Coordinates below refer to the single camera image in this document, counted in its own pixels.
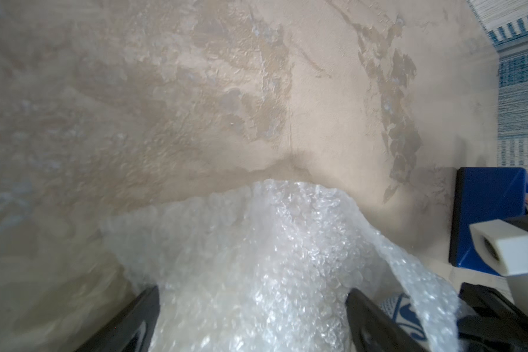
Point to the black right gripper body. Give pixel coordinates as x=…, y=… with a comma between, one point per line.
x=497, y=325

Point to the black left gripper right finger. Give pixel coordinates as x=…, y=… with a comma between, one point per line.
x=373, y=330

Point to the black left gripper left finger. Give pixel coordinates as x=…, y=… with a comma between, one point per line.
x=131, y=329

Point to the blue patterned ceramic bowl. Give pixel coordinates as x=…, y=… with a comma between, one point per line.
x=400, y=310

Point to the clear bubble wrap sheet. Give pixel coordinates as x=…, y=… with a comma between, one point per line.
x=268, y=267

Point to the blue tape dispenser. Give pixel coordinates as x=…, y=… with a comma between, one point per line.
x=483, y=194

